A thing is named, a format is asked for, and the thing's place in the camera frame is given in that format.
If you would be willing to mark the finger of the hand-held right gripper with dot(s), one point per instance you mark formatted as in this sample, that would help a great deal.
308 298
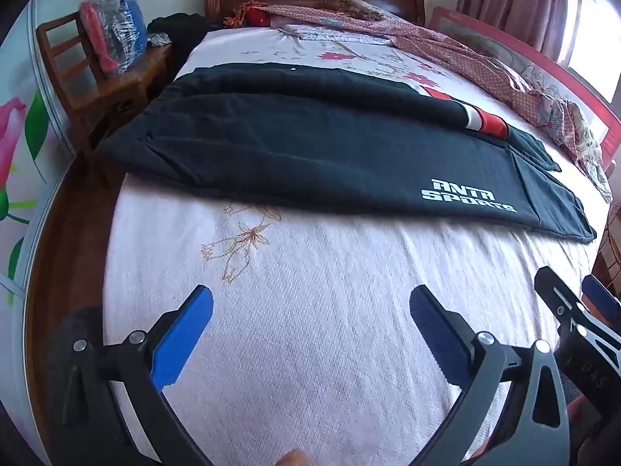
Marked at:
600 293
558 296

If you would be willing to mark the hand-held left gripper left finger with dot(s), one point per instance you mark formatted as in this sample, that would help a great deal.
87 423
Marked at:
182 335

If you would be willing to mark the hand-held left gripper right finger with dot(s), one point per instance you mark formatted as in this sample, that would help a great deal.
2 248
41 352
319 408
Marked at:
436 340

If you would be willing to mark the black pants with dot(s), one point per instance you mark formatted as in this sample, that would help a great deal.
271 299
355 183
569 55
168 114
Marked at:
310 141

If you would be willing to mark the person's left hand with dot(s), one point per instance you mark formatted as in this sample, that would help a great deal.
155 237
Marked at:
292 459

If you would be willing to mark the wooden cabinet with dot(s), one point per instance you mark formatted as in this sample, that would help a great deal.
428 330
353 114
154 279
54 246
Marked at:
609 233

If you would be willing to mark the bed with floral sheet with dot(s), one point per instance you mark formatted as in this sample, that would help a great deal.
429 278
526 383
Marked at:
315 330

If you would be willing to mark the flower print wardrobe door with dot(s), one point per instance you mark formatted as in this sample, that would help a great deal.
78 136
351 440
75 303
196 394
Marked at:
29 165

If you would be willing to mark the wooden chair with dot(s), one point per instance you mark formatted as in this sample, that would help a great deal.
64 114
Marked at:
104 94

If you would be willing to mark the pink patterned quilt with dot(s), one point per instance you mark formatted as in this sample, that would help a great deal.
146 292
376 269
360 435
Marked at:
465 53

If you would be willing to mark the window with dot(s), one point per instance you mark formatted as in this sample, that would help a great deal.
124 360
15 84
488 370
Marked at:
594 34

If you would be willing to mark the wooden nightstand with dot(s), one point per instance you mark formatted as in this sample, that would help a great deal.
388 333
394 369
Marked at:
157 65

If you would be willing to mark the pink curtain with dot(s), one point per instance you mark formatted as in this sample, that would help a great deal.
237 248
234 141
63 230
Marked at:
514 0

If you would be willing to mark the dark clothes pile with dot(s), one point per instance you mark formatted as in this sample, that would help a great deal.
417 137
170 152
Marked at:
177 29

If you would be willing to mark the plastic bag of clothes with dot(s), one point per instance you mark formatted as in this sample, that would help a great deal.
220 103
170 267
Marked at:
114 24

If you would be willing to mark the grey striped cloth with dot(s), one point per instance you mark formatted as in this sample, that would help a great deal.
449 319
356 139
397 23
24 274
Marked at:
330 34

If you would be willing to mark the red pillow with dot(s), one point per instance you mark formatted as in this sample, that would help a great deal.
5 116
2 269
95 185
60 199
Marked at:
258 18

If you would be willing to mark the red bed guard rail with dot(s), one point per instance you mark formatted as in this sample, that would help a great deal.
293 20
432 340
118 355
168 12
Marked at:
558 65

